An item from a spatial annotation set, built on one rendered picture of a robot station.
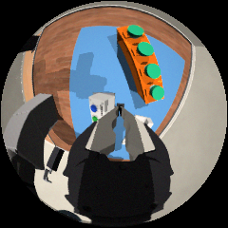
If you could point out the blue flat mat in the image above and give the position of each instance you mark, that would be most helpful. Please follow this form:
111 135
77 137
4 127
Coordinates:
99 65

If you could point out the green round cap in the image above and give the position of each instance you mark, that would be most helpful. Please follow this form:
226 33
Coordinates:
156 92
152 71
145 49
135 31

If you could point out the orange test tube rack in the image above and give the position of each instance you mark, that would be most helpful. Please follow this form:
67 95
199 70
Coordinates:
137 63

